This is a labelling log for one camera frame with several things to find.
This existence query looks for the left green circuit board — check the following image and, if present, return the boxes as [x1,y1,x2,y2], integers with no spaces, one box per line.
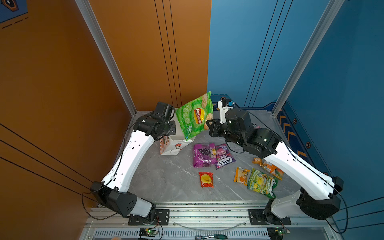
[138,228,161,240]

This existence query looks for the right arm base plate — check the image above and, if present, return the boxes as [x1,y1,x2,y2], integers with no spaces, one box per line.
[248,209,292,226]

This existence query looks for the purple grape candy bag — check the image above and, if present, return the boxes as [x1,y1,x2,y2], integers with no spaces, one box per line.
[193,143,217,168]

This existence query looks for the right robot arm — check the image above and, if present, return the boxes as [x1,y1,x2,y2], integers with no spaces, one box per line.
[206,109,345,225]

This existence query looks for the left aluminium corner post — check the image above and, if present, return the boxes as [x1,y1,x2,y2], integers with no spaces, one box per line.
[75,0,137,117]

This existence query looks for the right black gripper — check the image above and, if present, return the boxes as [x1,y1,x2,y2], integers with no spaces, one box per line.
[205,118,246,148]

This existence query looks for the aluminium corner post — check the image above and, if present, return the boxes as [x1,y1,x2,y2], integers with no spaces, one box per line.
[272,0,345,118]
[75,0,137,117]

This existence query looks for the aluminium rail frame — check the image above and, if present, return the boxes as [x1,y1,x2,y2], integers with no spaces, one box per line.
[79,201,343,240]

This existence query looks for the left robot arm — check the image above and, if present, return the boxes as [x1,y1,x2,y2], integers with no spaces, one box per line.
[90,102,176,221]

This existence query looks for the long orange snack packet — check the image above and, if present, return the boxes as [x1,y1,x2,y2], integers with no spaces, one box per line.
[252,158,284,181]

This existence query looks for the green handled screwdriver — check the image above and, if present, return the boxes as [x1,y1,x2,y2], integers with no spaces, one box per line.
[195,234,228,240]

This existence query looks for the small orange snack packet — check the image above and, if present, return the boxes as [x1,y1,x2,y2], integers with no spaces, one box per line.
[234,167,251,186]

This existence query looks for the green yellow snack bag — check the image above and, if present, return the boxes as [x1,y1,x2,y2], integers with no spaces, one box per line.
[247,168,278,199]

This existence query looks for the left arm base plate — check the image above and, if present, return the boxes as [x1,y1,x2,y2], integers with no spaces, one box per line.
[128,209,170,226]

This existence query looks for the red yellow snack packet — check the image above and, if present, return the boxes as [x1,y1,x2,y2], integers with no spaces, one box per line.
[199,172,214,188]

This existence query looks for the right circuit board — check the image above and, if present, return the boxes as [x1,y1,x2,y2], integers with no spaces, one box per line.
[267,228,291,240]

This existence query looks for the right aluminium corner post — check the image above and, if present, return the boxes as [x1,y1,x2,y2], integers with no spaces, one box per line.
[272,0,345,118]

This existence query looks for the green Lays chips bag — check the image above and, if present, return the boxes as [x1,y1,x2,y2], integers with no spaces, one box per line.
[176,92,214,140]

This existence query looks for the white paper bag with flower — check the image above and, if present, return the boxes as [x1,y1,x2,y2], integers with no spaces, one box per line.
[160,119,195,156]

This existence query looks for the Fox's berries candy bag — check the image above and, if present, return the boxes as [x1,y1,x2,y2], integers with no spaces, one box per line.
[215,144,236,170]

